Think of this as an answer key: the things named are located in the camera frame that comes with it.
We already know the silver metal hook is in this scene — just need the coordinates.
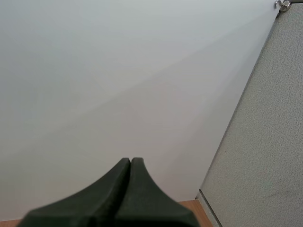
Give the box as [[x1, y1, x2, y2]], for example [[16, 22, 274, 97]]
[[274, 0, 292, 12]]

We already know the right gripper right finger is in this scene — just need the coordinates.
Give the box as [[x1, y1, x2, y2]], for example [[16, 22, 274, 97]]
[[114, 157, 200, 227]]

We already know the grey partition panel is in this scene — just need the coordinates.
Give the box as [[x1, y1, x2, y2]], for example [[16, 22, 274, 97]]
[[196, 4, 303, 227]]

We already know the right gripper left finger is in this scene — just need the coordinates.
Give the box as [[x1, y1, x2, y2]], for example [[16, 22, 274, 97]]
[[22, 157, 131, 227]]

